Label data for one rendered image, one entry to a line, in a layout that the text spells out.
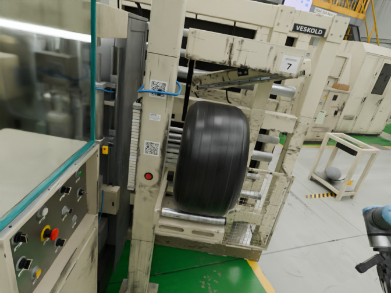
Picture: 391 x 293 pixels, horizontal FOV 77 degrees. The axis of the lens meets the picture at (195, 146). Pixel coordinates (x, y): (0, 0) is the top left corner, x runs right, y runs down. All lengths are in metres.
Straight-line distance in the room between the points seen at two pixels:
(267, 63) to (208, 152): 0.61
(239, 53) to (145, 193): 0.88
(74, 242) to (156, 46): 0.87
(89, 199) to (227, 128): 0.71
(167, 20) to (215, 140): 0.51
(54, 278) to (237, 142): 0.84
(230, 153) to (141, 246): 0.85
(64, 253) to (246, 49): 1.22
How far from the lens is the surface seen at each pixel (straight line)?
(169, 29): 1.10
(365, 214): 1.35
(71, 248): 1.18
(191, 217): 1.32
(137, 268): 1.76
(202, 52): 1.35
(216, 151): 1.03
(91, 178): 1.20
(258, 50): 1.38
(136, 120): 1.20
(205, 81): 1.51
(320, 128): 6.11
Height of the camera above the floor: 1.75
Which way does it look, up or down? 24 degrees down
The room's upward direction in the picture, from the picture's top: 11 degrees clockwise
